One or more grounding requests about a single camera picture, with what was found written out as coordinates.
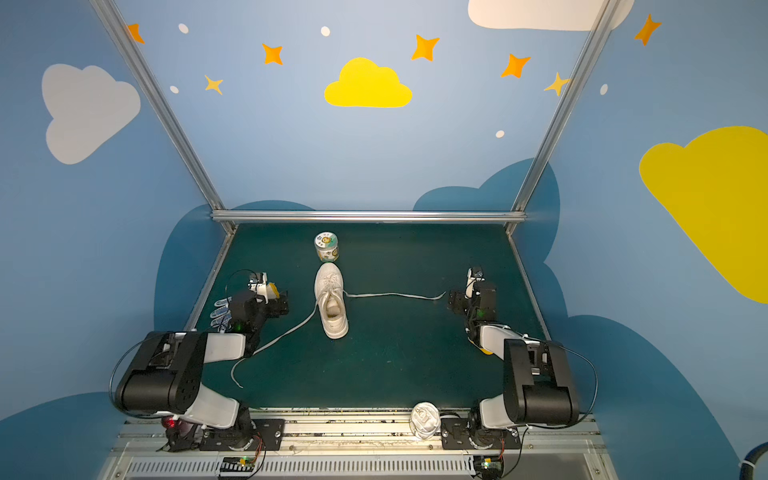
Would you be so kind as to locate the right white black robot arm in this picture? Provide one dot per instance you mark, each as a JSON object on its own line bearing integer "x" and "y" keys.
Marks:
{"x": 538, "y": 388}

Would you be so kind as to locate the right small circuit board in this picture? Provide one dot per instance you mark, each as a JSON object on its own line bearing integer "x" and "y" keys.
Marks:
{"x": 487, "y": 467}

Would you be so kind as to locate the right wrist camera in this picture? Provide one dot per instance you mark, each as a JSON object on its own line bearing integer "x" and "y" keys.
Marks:
{"x": 474, "y": 275}

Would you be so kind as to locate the small circuit board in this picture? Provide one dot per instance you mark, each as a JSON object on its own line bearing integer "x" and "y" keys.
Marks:
{"x": 240, "y": 467}
{"x": 487, "y": 467}

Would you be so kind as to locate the aluminium front rail base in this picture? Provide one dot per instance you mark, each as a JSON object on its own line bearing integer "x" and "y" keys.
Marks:
{"x": 362, "y": 444}

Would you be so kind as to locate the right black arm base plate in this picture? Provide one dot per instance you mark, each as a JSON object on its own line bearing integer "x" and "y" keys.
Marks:
{"x": 457, "y": 433}

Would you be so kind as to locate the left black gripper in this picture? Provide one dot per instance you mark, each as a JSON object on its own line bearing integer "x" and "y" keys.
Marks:
{"x": 278, "y": 303}

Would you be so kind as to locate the aluminium frame right post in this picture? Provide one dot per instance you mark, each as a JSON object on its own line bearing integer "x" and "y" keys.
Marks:
{"x": 583, "y": 68}

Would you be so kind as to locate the round sunflower label canister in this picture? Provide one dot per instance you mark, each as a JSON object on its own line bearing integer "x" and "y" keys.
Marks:
{"x": 326, "y": 245}

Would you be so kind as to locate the aluminium frame post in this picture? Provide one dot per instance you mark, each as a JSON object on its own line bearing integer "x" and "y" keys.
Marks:
{"x": 112, "y": 20}
{"x": 583, "y": 68}

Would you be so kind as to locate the red bottle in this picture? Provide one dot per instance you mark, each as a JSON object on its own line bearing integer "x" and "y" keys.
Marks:
{"x": 172, "y": 425}

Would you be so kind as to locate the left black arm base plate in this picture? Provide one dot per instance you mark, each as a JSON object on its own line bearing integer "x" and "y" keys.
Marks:
{"x": 265, "y": 434}

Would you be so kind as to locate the left small circuit board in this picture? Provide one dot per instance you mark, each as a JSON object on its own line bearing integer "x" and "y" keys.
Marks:
{"x": 240, "y": 467}

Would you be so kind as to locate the white sneaker shoe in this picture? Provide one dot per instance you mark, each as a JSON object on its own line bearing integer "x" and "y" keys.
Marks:
{"x": 329, "y": 294}

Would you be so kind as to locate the aluminium frame left post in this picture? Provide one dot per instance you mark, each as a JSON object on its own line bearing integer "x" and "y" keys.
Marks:
{"x": 112, "y": 20}

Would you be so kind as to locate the aluminium frame back bar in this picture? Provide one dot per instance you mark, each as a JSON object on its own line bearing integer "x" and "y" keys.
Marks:
{"x": 421, "y": 217}

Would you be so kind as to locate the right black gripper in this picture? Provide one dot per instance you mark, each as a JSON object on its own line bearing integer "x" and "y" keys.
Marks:
{"x": 466, "y": 302}

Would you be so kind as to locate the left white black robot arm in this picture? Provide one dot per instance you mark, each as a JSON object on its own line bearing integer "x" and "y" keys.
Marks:
{"x": 164, "y": 381}

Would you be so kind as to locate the blue dotted work glove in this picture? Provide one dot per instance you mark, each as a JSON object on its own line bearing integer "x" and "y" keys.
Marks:
{"x": 220, "y": 317}

